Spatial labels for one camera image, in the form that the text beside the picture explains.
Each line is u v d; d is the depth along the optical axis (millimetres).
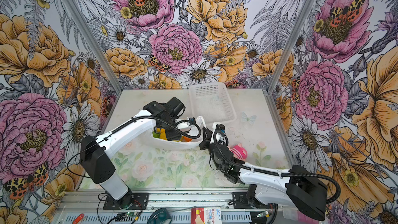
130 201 702
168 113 630
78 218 702
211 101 1145
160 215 634
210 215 675
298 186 422
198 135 620
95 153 434
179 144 742
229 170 607
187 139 932
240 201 733
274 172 490
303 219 688
